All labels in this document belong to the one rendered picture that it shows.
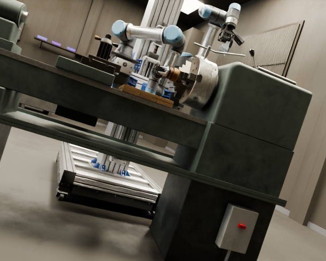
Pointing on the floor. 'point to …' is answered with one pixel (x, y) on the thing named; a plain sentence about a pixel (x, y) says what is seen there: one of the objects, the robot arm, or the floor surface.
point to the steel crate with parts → (49, 108)
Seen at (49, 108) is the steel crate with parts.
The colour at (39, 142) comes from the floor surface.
